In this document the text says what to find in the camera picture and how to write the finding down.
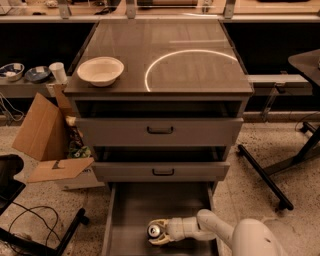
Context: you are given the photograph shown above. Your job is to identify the grey low shelf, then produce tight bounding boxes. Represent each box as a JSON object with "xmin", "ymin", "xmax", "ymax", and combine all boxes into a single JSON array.
[{"xmin": 0, "ymin": 77, "xmax": 58, "ymax": 98}]

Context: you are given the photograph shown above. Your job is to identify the black table leg stand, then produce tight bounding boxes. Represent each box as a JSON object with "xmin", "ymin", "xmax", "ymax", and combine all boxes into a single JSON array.
[{"xmin": 236, "ymin": 49, "xmax": 320, "ymax": 212}]

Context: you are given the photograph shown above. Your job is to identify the blue patterned bowl left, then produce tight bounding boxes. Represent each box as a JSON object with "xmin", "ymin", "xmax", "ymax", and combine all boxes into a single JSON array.
[{"xmin": 0, "ymin": 63, "xmax": 24, "ymax": 82}]

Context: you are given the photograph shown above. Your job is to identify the black floor cable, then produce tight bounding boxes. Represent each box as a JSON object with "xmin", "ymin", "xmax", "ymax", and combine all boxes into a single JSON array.
[{"xmin": 7, "ymin": 201, "xmax": 62, "ymax": 248}]

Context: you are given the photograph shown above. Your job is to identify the bottom open grey drawer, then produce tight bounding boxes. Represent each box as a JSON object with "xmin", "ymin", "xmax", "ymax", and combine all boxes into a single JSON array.
[{"xmin": 101, "ymin": 182, "xmax": 219, "ymax": 256}]

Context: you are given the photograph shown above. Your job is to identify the middle grey drawer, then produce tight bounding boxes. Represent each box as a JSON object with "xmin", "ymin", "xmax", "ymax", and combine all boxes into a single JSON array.
[{"xmin": 92, "ymin": 162, "xmax": 230, "ymax": 182}]

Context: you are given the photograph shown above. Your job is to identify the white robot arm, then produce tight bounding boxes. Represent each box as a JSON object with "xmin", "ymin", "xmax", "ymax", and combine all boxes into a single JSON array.
[{"xmin": 147, "ymin": 209, "xmax": 288, "ymax": 256}]

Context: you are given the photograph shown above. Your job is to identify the white paper cup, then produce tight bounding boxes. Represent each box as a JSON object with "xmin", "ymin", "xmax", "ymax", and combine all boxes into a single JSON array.
[{"xmin": 49, "ymin": 62, "xmax": 68, "ymax": 84}]

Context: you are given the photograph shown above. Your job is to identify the snack bags in box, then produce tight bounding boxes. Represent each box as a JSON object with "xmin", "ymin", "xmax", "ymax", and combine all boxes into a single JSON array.
[{"xmin": 65, "ymin": 116, "xmax": 91, "ymax": 158}]

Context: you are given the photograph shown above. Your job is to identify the dark blue bowl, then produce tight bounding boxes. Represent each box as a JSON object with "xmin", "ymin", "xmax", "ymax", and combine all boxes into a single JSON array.
[{"xmin": 24, "ymin": 66, "xmax": 51, "ymax": 83}]

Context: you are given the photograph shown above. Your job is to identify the pepsi soda can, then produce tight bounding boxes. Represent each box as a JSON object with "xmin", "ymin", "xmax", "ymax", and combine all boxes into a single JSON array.
[{"xmin": 147, "ymin": 224, "xmax": 162, "ymax": 239}]

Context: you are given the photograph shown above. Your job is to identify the white paper bowl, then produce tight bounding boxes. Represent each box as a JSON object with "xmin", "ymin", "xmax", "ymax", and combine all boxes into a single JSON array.
[{"xmin": 77, "ymin": 57, "xmax": 124, "ymax": 87}]

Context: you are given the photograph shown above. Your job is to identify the black chair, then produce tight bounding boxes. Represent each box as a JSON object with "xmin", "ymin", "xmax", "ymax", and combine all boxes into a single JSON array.
[{"xmin": 0, "ymin": 153, "xmax": 90, "ymax": 256}]

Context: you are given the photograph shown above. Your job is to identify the top grey drawer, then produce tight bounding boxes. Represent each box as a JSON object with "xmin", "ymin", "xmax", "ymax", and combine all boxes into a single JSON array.
[{"xmin": 76, "ymin": 118, "xmax": 243, "ymax": 147}]

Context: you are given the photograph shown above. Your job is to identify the open cardboard box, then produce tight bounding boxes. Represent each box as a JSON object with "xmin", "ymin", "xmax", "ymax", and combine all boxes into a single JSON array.
[{"xmin": 12, "ymin": 84, "xmax": 104, "ymax": 190}]

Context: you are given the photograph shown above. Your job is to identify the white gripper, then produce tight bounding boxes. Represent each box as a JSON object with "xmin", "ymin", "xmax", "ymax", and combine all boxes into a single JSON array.
[{"xmin": 148, "ymin": 217, "xmax": 199, "ymax": 246}]

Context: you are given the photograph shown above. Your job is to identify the grey drawer cabinet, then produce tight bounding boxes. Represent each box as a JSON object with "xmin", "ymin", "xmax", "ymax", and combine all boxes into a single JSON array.
[{"xmin": 64, "ymin": 18, "xmax": 255, "ymax": 118}]

